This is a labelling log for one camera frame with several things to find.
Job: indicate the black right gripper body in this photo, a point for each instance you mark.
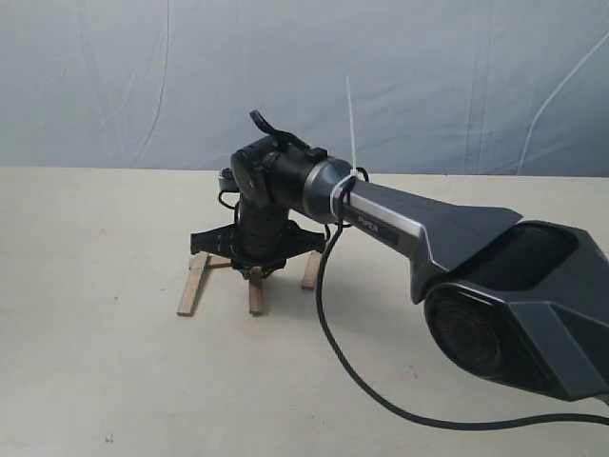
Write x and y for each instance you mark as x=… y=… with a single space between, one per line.
x=259 y=235

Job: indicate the white zip tie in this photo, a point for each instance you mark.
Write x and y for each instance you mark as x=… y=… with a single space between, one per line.
x=351 y=143

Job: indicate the short wooden stick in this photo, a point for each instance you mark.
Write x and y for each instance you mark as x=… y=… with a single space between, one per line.
x=311 y=271

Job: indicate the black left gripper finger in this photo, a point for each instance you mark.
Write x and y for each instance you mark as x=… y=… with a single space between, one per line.
x=217 y=241
x=299 y=240

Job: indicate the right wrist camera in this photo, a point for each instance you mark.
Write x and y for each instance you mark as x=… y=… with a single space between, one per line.
x=227 y=182

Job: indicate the grey fabric backdrop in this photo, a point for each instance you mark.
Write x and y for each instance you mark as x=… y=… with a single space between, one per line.
x=455 y=87

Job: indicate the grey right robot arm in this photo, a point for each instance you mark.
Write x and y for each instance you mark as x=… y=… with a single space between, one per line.
x=517 y=302

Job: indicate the wood block behind gripper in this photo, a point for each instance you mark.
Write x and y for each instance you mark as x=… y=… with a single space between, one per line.
x=218 y=262

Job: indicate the long wooden stick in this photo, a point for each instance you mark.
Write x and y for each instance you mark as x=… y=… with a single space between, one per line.
x=256 y=292

